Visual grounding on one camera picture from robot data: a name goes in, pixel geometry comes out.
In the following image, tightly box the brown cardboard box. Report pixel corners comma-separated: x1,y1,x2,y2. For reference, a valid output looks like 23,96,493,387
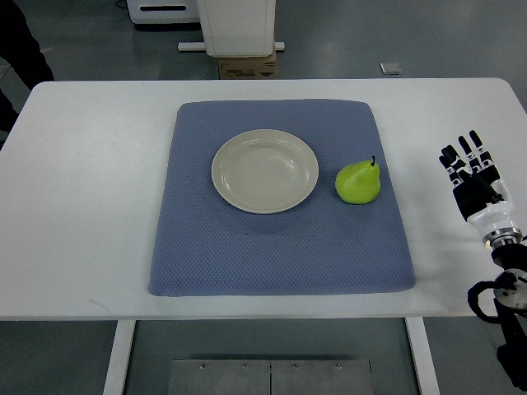
217,51,277,80

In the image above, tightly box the white right table leg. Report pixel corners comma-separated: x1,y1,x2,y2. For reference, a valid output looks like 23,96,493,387
404,317,441,395

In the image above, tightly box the blue woven placemat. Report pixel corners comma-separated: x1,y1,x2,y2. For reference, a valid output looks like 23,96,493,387
148,99,415,296

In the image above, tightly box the white machine with dark slot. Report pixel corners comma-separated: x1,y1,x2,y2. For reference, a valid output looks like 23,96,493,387
126,0,199,25

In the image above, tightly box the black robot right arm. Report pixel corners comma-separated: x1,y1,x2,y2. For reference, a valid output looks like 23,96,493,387
468,244,526,392

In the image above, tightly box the white left table leg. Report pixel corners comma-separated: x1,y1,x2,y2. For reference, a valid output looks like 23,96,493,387
103,320,136,395

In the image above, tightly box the person in dark clothes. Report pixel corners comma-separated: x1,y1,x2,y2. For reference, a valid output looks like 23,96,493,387
0,0,55,143

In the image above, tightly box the white table leg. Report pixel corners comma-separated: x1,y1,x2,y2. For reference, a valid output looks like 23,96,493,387
103,320,136,395
404,317,441,395

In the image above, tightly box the green pear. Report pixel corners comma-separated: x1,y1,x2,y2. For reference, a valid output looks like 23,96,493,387
334,156,380,205

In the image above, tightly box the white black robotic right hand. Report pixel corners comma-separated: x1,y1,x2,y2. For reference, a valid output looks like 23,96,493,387
439,130,525,250

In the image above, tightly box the beige round plate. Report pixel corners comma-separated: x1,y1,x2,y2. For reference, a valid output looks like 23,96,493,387
211,129,319,215

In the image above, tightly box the small grey floor plate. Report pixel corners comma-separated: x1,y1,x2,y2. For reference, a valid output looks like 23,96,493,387
379,63,403,76

